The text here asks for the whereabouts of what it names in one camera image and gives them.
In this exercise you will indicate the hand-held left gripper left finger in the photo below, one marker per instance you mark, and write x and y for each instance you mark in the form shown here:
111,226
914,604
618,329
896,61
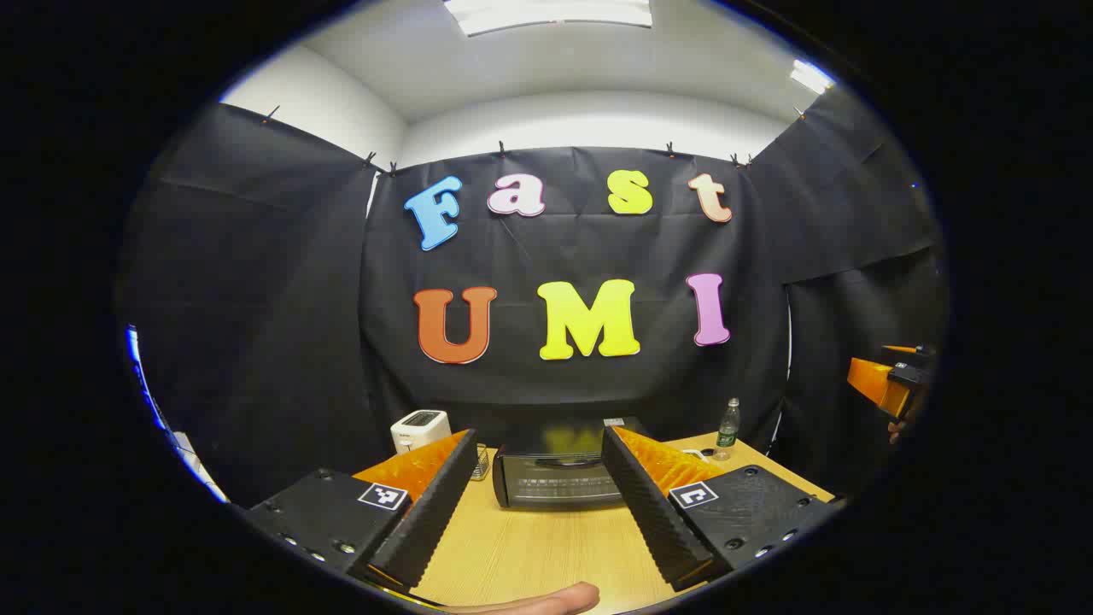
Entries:
431,512

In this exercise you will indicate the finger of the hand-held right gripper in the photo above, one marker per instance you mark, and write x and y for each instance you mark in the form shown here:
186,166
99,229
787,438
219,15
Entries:
875,384

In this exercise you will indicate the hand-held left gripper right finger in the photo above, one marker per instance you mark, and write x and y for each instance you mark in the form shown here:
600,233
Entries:
653,512

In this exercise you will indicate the black electric oven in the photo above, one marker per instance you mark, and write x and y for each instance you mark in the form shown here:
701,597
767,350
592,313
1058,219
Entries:
555,483

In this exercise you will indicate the white divided grain dish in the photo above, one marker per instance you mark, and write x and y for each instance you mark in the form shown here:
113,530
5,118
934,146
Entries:
693,455

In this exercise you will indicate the white toaster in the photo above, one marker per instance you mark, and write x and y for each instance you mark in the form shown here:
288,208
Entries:
418,430

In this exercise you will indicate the clear plastic water bottle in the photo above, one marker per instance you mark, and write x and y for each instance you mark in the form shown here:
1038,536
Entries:
727,427

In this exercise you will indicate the black backdrop cloth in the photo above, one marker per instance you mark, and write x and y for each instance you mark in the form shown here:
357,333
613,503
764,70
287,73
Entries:
256,299

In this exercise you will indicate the small ceiling light panel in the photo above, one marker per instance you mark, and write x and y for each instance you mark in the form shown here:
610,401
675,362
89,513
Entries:
811,77

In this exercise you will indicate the large ceiling light panel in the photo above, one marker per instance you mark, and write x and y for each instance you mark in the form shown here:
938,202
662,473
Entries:
546,13

